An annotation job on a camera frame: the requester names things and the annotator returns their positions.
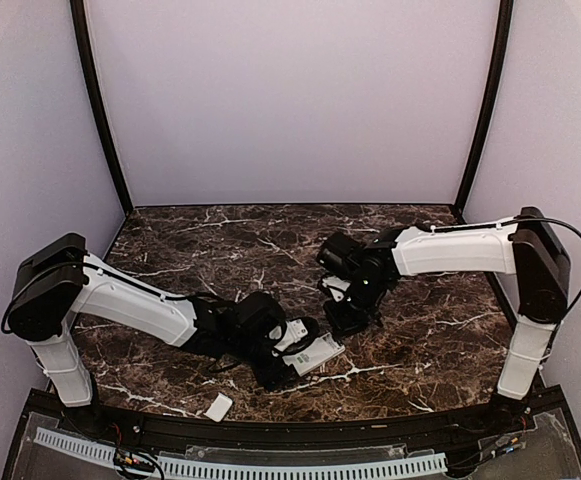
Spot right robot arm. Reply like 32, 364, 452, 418
317, 207, 581, 434

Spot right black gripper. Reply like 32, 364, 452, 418
323, 275, 388, 340

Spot right black frame post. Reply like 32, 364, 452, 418
453, 0, 514, 217

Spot white battery cover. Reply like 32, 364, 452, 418
204, 393, 234, 422

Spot left black frame post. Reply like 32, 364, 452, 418
69, 0, 134, 216

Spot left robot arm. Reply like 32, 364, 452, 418
0, 233, 311, 436

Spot black front rail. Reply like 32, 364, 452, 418
89, 399, 496, 451

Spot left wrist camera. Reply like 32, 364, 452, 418
268, 317, 320, 357

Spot white slotted cable duct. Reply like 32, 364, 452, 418
34, 427, 448, 479

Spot white remote control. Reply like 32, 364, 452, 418
283, 333, 345, 377

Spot black frame post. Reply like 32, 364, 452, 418
453, 0, 514, 217
69, 0, 134, 216

